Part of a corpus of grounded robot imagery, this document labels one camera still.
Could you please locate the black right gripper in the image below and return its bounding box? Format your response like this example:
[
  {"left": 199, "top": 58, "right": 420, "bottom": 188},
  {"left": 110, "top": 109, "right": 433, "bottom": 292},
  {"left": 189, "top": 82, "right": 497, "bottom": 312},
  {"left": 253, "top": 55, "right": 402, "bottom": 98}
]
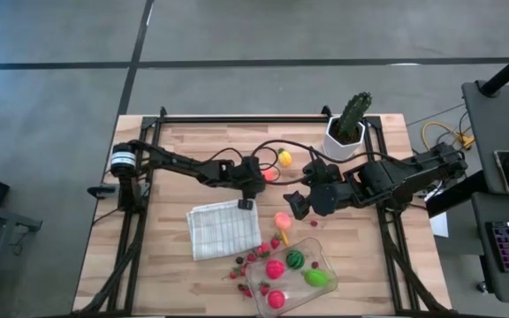
[{"left": 302, "top": 158, "right": 349, "bottom": 218}]

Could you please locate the yellow toy pepper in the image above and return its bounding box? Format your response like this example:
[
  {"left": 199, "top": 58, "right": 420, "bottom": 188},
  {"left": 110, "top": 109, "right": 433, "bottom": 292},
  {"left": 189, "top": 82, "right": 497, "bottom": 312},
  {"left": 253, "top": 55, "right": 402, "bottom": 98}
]
[{"left": 277, "top": 148, "right": 293, "bottom": 169}]

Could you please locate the toy peach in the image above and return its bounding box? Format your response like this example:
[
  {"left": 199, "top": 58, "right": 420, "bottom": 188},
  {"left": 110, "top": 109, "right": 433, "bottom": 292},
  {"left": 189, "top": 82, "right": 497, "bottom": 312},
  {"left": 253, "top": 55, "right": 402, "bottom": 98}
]
[{"left": 273, "top": 211, "right": 292, "bottom": 231}]

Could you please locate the green striped toy watermelon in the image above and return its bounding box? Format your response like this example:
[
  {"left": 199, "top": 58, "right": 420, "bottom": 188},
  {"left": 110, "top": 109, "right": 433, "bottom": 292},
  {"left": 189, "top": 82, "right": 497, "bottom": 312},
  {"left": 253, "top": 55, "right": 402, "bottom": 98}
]
[{"left": 285, "top": 249, "right": 307, "bottom": 270}]

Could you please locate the light green toy melon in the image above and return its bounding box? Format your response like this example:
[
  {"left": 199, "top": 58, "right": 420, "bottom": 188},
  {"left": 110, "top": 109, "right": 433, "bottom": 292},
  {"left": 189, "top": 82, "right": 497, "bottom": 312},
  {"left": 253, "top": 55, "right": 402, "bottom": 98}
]
[{"left": 302, "top": 268, "right": 330, "bottom": 289}]

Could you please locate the large red ribbed toy fruit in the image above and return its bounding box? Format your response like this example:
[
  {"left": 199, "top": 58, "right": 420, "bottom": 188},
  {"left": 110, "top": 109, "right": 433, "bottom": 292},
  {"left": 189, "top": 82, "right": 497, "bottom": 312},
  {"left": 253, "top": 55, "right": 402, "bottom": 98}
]
[{"left": 265, "top": 259, "right": 285, "bottom": 280}]

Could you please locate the red toy apple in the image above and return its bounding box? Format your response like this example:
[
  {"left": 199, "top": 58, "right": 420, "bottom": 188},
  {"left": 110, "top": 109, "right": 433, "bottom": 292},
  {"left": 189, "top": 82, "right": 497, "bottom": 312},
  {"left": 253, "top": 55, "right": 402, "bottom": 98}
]
[{"left": 267, "top": 290, "right": 287, "bottom": 310}]

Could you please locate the clear plastic tupperware container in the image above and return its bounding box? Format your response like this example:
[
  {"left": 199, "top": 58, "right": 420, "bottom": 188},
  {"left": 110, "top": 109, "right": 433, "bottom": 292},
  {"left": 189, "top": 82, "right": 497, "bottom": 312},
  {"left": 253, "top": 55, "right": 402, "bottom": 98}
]
[{"left": 244, "top": 237, "right": 339, "bottom": 318}]

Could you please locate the white hexagonal plant pot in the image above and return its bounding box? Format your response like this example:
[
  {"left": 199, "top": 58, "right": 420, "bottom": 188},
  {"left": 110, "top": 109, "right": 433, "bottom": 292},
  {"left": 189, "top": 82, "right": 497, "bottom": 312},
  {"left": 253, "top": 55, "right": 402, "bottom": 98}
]
[{"left": 321, "top": 115, "right": 367, "bottom": 163}]

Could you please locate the white checked cloth towel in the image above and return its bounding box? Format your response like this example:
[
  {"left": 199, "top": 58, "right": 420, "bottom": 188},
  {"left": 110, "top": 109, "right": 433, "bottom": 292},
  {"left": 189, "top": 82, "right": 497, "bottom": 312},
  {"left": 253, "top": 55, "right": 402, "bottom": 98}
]
[{"left": 186, "top": 198, "right": 263, "bottom": 262}]

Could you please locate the green cactus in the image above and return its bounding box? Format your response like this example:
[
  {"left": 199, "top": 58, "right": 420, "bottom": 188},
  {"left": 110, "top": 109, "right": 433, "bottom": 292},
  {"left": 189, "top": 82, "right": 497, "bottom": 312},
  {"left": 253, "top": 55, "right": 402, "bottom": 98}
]
[{"left": 334, "top": 91, "right": 373, "bottom": 141}]

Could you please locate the white paper sheet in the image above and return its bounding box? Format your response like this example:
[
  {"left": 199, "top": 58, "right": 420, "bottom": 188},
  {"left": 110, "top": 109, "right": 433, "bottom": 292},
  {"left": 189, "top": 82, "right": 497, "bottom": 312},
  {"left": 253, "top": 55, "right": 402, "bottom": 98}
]
[{"left": 429, "top": 211, "right": 450, "bottom": 239}]

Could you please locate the dark grey desk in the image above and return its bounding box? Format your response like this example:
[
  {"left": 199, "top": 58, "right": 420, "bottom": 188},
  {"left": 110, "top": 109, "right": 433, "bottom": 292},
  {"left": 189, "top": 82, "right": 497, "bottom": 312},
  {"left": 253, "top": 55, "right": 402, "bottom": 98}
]
[
  {"left": 470, "top": 192, "right": 509, "bottom": 306},
  {"left": 460, "top": 79, "right": 509, "bottom": 195}
]

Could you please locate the black pole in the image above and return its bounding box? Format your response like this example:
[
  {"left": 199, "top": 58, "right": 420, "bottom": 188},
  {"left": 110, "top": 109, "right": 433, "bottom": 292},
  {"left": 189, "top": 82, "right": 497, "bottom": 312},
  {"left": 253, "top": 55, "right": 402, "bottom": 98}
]
[{"left": 478, "top": 40, "right": 509, "bottom": 97}]

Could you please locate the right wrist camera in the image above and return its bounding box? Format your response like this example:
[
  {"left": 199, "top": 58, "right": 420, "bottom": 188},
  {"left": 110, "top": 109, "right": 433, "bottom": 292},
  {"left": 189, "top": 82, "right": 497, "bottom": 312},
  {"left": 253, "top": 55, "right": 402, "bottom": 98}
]
[{"left": 282, "top": 190, "right": 312, "bottom": 221}]

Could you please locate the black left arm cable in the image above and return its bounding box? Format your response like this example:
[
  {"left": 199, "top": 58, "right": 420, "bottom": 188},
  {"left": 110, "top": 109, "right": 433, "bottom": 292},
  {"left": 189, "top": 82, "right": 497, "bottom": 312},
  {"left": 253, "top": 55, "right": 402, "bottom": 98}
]
[{"left": 201, "top": 147, "right": 245, "bottom": 164}]

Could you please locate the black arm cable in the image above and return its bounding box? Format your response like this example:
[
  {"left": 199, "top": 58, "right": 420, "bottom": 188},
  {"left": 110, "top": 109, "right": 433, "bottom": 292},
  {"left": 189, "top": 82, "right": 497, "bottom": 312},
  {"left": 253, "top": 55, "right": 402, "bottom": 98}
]
[
  {"left": 250, "top": 139, "right": 419, "bottom": 186},
  {"left": 201, "top": 147, "right": 245, "bottom": 164}
]

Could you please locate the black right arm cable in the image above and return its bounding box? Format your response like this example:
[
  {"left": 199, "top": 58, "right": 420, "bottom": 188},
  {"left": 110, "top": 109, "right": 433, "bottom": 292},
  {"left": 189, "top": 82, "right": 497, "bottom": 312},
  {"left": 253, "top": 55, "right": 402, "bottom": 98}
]
[{"left": 250, "top": 139, "right": 419, "bottom": 186}]

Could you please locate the yellow cable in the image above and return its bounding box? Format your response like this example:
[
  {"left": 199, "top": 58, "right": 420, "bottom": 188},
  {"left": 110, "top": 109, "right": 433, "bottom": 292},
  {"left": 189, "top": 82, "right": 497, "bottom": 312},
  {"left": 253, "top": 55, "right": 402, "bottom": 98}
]
[{"left": 421, "top": 121, "right": 475, "bottom": 154}]

